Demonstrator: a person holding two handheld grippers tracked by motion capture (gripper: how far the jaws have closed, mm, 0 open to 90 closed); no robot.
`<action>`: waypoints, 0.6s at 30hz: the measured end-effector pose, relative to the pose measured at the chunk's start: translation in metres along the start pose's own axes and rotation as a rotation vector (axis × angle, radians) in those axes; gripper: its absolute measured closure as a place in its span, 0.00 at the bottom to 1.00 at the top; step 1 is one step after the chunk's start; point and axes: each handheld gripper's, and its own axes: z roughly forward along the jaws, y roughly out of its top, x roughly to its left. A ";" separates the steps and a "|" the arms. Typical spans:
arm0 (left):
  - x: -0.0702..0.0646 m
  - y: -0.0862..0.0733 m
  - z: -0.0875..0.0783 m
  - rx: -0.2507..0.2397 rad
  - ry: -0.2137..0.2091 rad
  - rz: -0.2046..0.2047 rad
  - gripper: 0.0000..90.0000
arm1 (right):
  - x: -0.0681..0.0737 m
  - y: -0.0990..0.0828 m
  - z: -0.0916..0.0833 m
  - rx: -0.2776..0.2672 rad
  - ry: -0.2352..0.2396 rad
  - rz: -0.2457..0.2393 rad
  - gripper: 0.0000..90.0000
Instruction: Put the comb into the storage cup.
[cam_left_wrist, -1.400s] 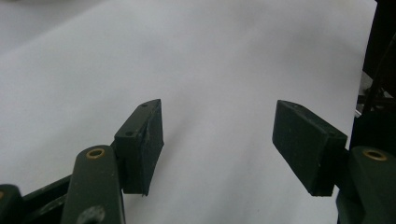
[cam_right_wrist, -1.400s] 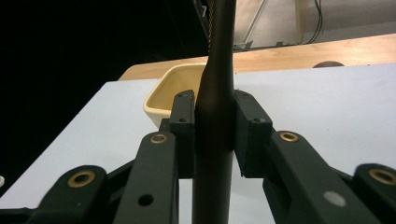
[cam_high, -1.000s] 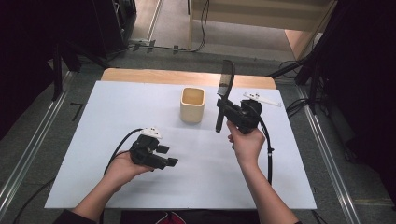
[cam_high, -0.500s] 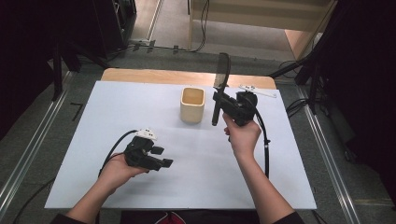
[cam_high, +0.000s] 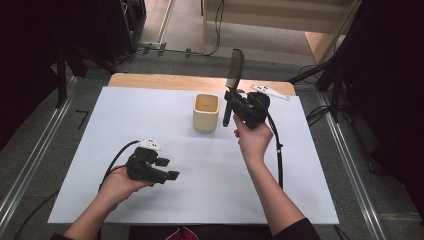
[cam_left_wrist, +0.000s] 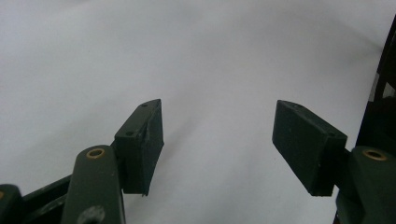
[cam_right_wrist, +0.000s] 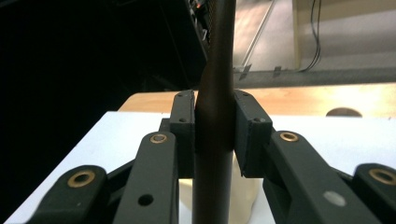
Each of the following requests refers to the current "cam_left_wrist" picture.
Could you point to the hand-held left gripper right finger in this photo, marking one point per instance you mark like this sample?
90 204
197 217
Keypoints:
306 146

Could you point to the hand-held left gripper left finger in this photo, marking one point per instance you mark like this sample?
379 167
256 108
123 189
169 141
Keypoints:
140 146

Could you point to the black metal stand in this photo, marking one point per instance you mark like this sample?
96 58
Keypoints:
384 93

